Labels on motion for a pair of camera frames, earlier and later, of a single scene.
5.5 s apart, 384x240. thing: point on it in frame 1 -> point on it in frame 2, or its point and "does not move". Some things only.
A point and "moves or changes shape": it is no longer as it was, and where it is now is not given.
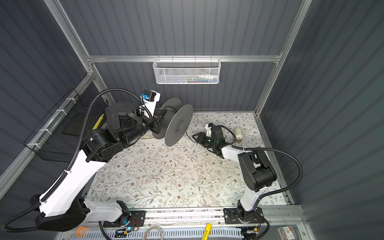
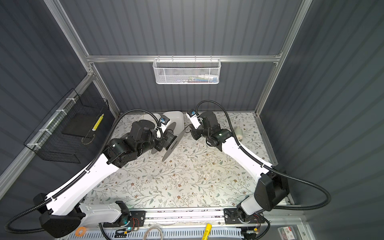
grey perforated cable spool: x=176 y=122 -> x=170 y=130
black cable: x=190 y=138 moves or changes shape
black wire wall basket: x=58 y=138 does not move
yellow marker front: x=207 y=232 does not move
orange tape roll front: x=80 y=228 does not move
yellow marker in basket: x=98 y=122 does not move
